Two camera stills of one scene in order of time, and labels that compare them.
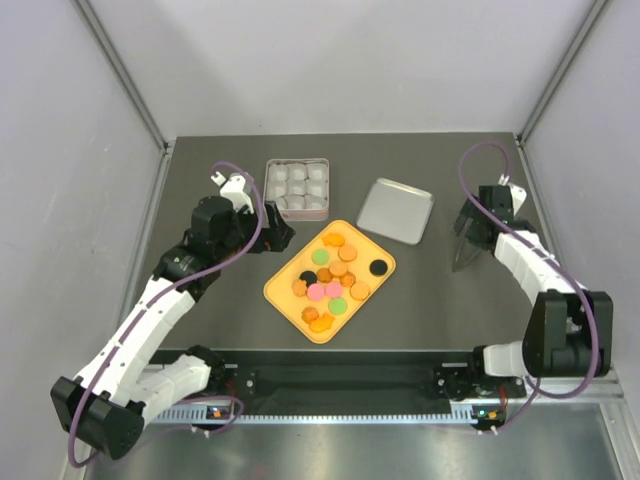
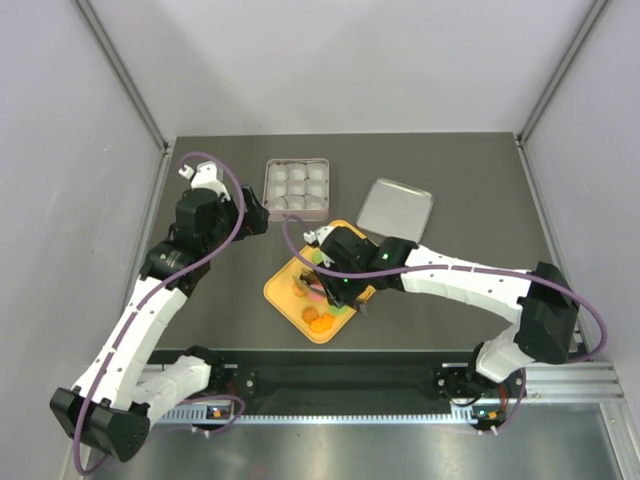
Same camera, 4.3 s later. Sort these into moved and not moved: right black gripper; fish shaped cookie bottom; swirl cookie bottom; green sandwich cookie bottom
Moved: right black gripper
Not moved: green sandwich cookie bottom; fish shaped cookie bottom; swirl cookie bottom
